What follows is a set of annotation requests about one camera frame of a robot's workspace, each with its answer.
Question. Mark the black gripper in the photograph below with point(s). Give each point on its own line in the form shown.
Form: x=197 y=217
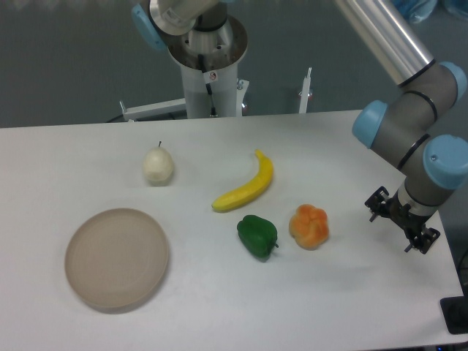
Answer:
x=420 y=238

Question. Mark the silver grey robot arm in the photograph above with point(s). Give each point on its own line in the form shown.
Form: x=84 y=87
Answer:
x=434 y=167

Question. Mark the yellow banana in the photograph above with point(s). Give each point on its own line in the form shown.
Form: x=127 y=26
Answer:
x=249 y=191

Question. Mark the orange bell pepper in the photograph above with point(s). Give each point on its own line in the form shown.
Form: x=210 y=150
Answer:
x=309 y=226

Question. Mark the black device at table edge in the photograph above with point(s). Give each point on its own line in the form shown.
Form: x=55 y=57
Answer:
x=454 y=311

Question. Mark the green bell pepper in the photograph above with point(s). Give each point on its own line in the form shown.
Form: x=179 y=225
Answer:
x=258 y=235

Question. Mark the white pear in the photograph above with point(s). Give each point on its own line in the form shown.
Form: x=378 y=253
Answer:
x=158 y=166

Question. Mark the beige round plate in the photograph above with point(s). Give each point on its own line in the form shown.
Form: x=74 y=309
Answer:
x=116 y=260

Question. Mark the white upright post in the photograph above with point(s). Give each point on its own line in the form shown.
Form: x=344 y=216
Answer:
x=306 y=91

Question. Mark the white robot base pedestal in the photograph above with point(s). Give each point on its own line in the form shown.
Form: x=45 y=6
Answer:
x=208 y=62

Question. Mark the white metal frame bracket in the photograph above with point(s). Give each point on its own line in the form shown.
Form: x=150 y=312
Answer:
x=152 y=110

